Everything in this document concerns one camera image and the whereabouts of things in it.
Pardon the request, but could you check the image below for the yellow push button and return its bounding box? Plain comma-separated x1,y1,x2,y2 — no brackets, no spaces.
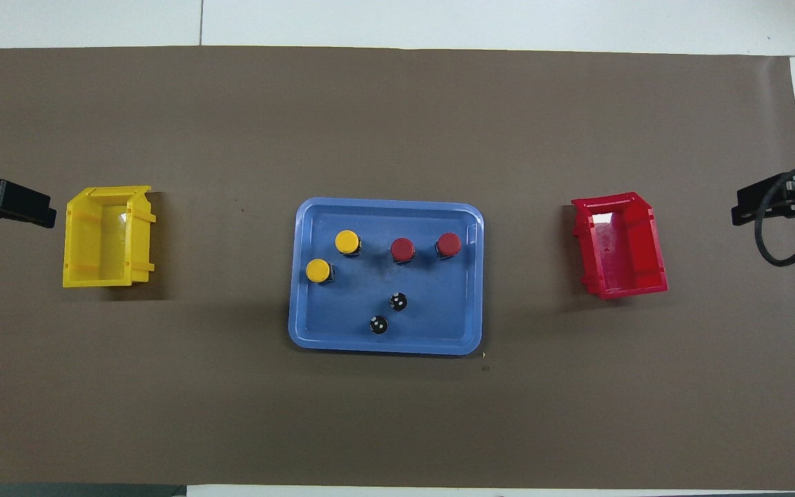
305,258,336,286
334,229,363,258

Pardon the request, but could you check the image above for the yellow plastic bin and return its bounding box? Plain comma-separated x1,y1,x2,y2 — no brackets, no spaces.
62,185,157,289

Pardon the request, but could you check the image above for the red plastic bin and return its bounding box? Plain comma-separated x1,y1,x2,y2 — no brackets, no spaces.
571,192,669,300

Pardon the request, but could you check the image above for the brown table mat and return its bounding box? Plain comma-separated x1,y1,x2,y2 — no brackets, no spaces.
0,46,795,491

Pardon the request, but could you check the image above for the blue plastic tray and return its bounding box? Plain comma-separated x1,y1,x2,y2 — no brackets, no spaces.
288,197,485,356

